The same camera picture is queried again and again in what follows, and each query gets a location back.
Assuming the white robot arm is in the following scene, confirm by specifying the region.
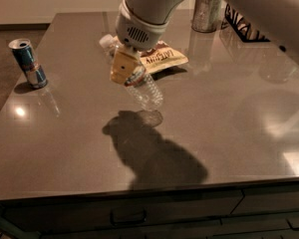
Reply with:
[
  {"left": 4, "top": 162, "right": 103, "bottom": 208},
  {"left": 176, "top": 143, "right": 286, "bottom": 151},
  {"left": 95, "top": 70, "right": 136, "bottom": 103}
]
[{"left": 116, "top": 0, "right": 299, "bottom": 66}]

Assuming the clear plastic water bottle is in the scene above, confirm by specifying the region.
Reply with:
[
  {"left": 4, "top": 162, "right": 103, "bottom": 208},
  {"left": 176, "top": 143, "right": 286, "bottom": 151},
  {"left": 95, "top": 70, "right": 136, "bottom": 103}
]
[{"left": 99, "top": 34, "right": 163, "bottom": 112}]

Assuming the galvanized metal cup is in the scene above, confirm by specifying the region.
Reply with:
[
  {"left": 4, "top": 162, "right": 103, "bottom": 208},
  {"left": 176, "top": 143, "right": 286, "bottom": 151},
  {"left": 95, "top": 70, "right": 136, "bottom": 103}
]
[{"left": 191, "top": 0, "right": 221, "bottom": 33}]

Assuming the drawer with dark handle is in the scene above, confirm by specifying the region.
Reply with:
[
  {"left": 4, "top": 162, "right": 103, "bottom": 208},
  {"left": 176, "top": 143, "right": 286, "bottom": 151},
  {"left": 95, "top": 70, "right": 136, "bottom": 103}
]
[{"left": 4, "top": 190, "right": 242, "bottom": 233}]

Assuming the black wire napkin basket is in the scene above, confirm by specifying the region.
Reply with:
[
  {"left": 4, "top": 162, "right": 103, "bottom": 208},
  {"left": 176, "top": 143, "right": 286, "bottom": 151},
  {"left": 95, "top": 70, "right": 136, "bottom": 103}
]
[{"left": 224, "top": 4, "right": 268, "bottom": 43}]

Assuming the blue silver energy drink can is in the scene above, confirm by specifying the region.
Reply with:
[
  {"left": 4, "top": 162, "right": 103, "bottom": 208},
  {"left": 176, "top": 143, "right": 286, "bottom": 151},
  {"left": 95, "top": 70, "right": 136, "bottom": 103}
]
[{"left": 8, "top": 38, "right": 48, "bottom": 89}]

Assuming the brown yellow chip bag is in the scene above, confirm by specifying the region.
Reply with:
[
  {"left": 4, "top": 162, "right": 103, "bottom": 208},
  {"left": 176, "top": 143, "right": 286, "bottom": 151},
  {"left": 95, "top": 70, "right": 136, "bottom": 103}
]
[{"left": 113, "top": 36, "right": 188, "bottom": 75}]

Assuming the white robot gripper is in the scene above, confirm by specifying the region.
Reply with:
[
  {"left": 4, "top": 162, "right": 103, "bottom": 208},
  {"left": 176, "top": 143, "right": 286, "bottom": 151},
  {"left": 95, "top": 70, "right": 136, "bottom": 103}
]
[{"left": 111, "top": 0, "right": 168, "bottom": 85}]

